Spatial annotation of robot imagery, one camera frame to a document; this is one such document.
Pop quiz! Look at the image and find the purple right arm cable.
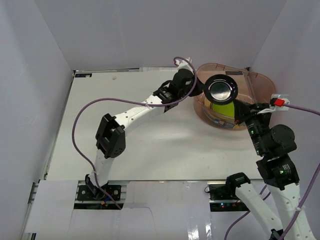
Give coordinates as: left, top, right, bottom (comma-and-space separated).
222, 102, 320, 240

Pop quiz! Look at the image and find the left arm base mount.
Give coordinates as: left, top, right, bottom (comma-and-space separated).
74, 184, 124, 210

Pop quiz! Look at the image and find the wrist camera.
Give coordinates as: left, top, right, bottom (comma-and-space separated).
257, 93, 290, 115
173, 57, 194, 73

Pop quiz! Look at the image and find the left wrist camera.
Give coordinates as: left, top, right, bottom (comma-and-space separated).
173, 57, 194, 73

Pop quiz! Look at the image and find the translucent pink plastic bin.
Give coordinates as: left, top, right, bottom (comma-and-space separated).
193, 63, 276, 131

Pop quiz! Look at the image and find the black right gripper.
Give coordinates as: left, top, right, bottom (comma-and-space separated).
232, 99, 272, 156

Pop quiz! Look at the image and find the black plate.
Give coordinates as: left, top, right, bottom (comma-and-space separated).
203, 74, 239, 106

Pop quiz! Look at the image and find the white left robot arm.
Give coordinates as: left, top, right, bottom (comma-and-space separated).
85, 68, 203, 200

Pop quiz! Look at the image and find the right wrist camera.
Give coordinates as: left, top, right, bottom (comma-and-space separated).
257, 93, 290, 115

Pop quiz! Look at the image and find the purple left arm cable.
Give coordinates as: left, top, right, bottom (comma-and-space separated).
71, 56, 198, 210

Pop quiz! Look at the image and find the lime green plate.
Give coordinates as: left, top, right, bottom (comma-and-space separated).
210, 102, 235, 118

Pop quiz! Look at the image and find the pale orange plate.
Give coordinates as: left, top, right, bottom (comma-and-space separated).
203, 97, 212, 113

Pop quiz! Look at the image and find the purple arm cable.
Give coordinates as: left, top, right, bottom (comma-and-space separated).
222, 102, 320, 240
71, 56, 198, 210

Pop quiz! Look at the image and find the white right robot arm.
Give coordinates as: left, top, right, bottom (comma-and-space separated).
225, 98, 320, 240

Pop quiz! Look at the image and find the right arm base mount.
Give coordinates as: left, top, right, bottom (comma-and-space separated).
204, 183, 249, 213

